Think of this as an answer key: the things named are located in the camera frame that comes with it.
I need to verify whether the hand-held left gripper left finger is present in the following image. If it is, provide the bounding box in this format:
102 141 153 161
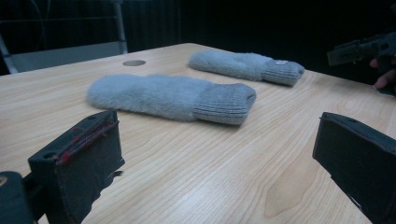
27 109 126 224

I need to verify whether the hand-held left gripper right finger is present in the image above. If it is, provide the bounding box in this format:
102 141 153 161
312 112 396 224

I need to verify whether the grey fuzzy mitten with label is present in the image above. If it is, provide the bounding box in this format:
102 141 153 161
188 49 305 87

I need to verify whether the grey metal chair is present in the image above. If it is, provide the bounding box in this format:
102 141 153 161
0 0 129 75

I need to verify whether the grey round cable grommet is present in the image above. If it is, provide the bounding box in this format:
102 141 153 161
122 59 147 67

